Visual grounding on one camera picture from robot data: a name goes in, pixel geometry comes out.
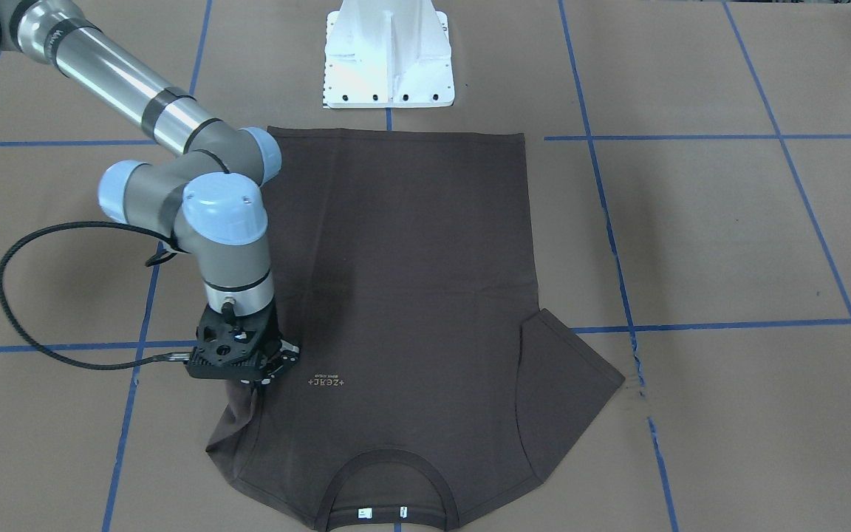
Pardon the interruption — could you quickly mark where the dark brown t-shirt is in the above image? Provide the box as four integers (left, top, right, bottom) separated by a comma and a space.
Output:
206, 128, 624, 531

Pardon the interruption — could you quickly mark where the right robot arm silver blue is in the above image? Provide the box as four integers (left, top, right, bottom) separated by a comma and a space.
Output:
0, 1, 298, 387

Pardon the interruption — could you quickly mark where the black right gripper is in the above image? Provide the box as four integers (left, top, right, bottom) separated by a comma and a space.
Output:
186, 302, 301, 392

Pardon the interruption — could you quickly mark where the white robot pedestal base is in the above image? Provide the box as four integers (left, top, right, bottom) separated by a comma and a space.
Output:
322, 1, 456, 109

